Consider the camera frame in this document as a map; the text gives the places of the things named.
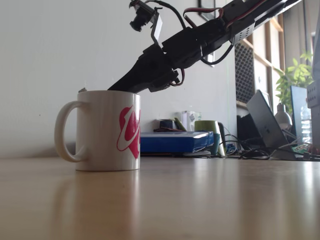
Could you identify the green cup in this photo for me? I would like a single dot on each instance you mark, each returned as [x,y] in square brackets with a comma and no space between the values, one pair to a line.
[206,126]

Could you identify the small black cylinder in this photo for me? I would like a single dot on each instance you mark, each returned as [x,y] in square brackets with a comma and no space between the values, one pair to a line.
[167,124]

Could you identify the white plastic container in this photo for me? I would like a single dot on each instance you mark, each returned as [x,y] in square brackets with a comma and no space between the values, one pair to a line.
[191,120]

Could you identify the white mug with pink logo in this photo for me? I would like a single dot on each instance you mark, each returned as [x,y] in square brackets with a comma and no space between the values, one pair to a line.
[100,130]

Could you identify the blue flat box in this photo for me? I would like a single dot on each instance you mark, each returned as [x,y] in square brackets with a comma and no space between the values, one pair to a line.
[172,143]

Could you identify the perforated grid panel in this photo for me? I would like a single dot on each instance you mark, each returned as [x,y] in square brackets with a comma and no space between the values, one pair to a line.
[244,72]

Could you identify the grey laptop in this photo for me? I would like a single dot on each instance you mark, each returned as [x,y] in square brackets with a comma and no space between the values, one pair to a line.
[267,120]

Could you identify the green leafy plant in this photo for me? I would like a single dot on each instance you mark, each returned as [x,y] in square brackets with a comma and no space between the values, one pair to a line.
[297,72]

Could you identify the grey desk lamp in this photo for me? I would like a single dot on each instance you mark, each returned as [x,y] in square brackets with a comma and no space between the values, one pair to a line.
[283,116]

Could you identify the dark framed monitor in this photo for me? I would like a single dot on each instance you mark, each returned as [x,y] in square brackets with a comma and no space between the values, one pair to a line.
[297,105]

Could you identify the clear water bottle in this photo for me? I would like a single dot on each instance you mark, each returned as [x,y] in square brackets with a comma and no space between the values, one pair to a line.
[306,125]

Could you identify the small wall frame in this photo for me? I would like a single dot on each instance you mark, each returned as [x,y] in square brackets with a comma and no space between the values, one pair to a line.
[210,57]

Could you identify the grey camera bracket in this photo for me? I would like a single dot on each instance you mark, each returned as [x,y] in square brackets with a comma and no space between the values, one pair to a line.
[157,27]

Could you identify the dark picture frame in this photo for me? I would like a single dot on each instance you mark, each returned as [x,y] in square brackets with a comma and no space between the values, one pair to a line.
[206,7]

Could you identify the small black camera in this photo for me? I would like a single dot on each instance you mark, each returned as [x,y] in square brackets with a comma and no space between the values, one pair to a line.
[141,18]

